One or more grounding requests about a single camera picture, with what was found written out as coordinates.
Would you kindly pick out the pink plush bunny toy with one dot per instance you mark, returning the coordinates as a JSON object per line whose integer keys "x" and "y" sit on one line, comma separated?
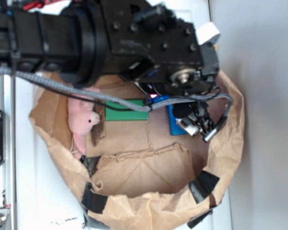
{"x": 81, "y": 119}

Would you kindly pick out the black tape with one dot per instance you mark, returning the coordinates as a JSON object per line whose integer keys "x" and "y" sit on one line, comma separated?
{"x": 203, "y": 185}
{"x": 92, "y": 201}

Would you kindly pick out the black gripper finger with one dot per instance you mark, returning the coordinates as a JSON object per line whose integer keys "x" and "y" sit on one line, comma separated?
{"x": 208, "y": 128}
{"x": 186, "y": 119}

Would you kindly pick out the aluminium frame rail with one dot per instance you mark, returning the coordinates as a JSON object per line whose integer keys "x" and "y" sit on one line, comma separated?
{"x": 7, "y": 213}

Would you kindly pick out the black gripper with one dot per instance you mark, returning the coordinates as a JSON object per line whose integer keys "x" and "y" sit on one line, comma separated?
{"x": 149, "y": 44}

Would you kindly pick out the green rectangular block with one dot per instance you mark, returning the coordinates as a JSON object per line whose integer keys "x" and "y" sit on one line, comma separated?
{"x": 117, "y": 112}

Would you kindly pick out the brown bark piece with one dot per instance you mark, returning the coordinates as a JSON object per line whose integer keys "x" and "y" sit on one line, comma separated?
{"x": 98, "y": 131}

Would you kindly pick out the white tape tag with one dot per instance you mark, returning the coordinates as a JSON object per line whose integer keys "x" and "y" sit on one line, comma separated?
{"x": 207, "y": 33}

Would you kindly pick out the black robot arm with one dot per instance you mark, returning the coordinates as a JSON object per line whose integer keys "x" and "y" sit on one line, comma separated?
{"x": 67, "y": 52}

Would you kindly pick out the blue rectangular block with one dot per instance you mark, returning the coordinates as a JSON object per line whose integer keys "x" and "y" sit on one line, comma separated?
{"x": 174, "y": 128}

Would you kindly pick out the black tape bottom right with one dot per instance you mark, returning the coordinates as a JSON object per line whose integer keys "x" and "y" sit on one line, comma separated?
{"x": 203, "y": 185}

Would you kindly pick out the black tape bottom left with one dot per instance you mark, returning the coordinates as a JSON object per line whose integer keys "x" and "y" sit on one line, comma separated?
{"x": 92, "y": 201}

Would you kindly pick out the brown paper bag bowl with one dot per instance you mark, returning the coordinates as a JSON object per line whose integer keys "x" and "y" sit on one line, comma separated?
{"x": 142, "y": 168}

